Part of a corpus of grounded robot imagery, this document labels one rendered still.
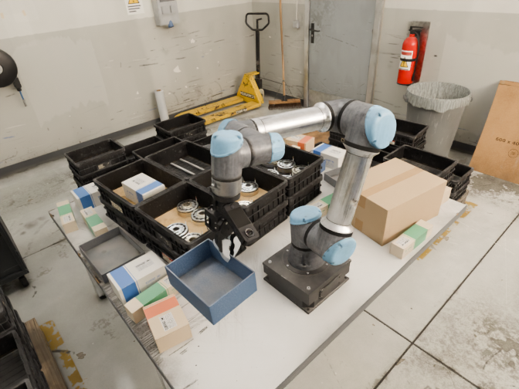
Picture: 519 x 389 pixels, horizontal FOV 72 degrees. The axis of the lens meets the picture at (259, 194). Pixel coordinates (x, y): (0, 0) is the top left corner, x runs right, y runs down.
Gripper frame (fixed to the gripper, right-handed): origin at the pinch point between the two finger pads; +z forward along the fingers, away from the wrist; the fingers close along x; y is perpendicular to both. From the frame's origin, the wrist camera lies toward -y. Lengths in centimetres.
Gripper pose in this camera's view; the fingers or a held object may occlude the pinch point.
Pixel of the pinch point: (230, 258)
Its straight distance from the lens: 100.8
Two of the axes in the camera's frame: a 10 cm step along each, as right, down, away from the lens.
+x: -7.6, 2.7, -5.8
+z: -0.5, 8.8, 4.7
